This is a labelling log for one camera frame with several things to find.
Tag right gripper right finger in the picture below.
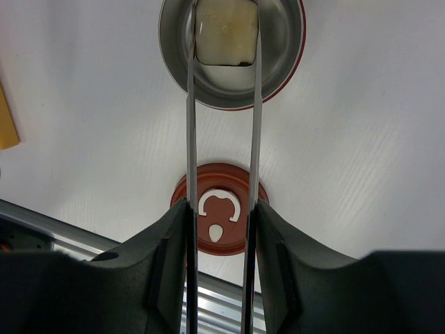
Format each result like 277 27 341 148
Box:
256 201 444 333

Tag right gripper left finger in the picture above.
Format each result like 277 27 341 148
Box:
1 200 188 333

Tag metal food tongs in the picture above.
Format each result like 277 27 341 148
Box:
186 1 263 333

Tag white tofu cube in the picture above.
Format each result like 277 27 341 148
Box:
195 0 259 67

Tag red lunch box lid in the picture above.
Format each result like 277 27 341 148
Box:
170 161 270 257

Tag steel lunch box bowl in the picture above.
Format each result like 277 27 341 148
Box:
159 1 307 111

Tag yellow wooden block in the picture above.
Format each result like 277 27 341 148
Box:
0 85 20 150

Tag aluminium front rail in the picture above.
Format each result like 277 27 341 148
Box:
1 200 242 333

